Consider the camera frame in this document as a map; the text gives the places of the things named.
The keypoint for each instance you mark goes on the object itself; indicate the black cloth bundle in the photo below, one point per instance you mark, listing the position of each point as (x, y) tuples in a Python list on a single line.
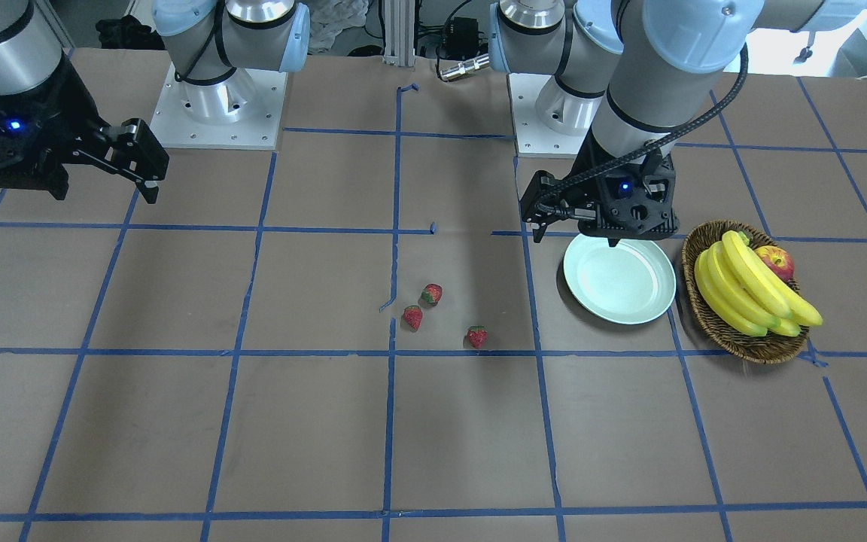
[(128, 33)]

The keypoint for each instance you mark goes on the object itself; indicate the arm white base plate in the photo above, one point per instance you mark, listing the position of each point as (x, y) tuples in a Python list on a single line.
[(549, 122), (223, 128)]

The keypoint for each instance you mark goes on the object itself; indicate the red strawberry three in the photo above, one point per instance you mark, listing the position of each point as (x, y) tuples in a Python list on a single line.
[(413, 316)]

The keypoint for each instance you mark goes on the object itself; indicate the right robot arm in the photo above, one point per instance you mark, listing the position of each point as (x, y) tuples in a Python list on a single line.
[(208, 41)]

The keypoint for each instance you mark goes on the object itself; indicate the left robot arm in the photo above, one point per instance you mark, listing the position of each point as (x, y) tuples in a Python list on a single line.
[(657, 70)]

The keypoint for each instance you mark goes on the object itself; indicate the red strawberry two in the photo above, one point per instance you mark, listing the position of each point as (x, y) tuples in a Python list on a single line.
[(476, 336)]

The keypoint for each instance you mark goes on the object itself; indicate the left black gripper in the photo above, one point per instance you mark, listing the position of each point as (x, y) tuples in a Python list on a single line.
[(590, 175)]

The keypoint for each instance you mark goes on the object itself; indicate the red apple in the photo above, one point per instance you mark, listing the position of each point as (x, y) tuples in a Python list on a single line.
[(777, 260)]

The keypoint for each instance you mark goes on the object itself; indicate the light green plate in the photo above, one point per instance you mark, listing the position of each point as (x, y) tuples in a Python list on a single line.
[(632, 282)]

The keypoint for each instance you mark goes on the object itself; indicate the silver metal connector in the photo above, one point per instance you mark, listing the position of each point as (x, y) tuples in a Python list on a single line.
[(464, 68)]

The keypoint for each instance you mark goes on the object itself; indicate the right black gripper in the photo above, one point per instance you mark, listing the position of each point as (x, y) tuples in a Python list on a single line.
[(65, 113)]

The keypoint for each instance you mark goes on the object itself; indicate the red strawberry one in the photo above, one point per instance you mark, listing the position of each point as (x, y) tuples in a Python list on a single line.
[(432, 294)]

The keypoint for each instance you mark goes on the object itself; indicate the yellow banana bunch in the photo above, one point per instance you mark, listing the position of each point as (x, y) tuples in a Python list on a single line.
[(746, 294)]

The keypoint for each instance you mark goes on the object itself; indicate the woven wicker basket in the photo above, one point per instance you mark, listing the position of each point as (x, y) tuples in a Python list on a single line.
[(771, 349)]

